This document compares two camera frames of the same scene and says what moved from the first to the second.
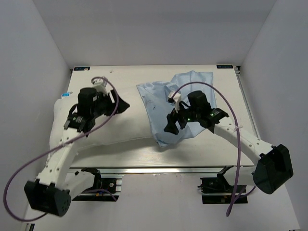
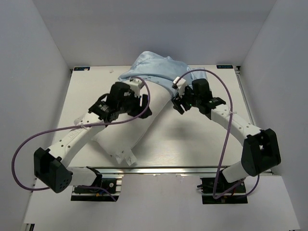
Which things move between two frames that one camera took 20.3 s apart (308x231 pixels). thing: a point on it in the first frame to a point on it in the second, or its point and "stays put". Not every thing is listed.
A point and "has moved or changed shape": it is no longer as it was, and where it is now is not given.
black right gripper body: x=186 y=115 to x=187 y=100
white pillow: x=133 y=122 has moved or changed shape
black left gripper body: x=105 y=106 to x=131 y=105
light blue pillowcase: x=156 y=95 to x=153 y=65
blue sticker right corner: x=224 y=66 stays put
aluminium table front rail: x=165 y=170 stays put
